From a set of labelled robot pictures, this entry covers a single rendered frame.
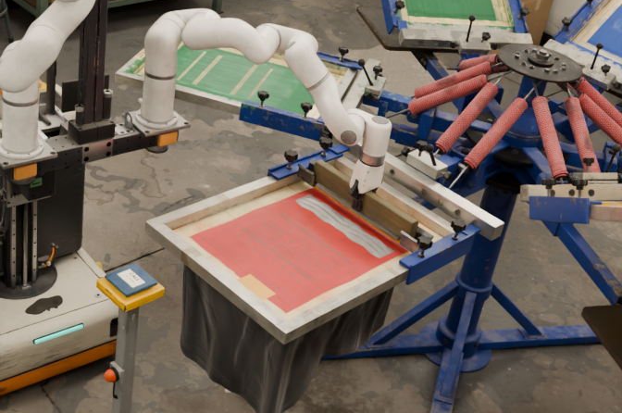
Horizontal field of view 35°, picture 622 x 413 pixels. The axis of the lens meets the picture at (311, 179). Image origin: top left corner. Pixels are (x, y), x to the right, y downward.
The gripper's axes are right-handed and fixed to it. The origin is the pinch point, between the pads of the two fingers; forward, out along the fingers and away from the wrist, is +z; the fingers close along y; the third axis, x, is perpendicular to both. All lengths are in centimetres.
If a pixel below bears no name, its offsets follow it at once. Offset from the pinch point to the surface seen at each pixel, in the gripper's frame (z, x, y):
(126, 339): 23, -10, 79
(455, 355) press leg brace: 84, 13, -62
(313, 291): 5.9, 18.0, 38.1
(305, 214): 5.9, -10.5, 13.0
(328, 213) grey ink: 5.2, -6.4, 7.5
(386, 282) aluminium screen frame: 3.0, 29.2, 21.0
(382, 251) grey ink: 5.3, 16.6, 7.7
